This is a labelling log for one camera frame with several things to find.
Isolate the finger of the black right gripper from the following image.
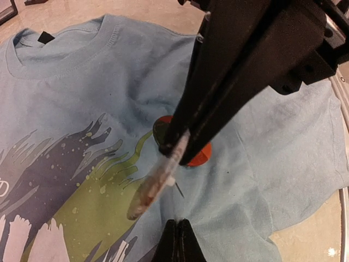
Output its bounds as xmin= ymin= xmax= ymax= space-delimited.
xmin=159 ymin=5 xmax=234 ymax=157

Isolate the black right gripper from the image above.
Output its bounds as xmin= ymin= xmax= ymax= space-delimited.
xmin=178 ymin=1 xmax=348 ymax=165

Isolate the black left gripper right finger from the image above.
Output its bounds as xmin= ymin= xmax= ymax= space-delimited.
xmin=178 ymin=219 xmax=206 ymax=262

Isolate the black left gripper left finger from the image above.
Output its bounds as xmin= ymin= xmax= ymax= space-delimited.
xmin=154 ymin=219 xmax=177 ymax=262

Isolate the round orange button brooch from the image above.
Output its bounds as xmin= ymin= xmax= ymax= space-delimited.
xmin=153 ymin=115 xmax=212 ymax=167

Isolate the light blue printed t-shirt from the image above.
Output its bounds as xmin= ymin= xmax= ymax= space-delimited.
xmin=1 ymin=15 xmax=348 ymax=261

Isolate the black display box orange brooch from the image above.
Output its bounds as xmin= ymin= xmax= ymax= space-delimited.
xmin=0 ymin=0 xmax=18 ymax=25

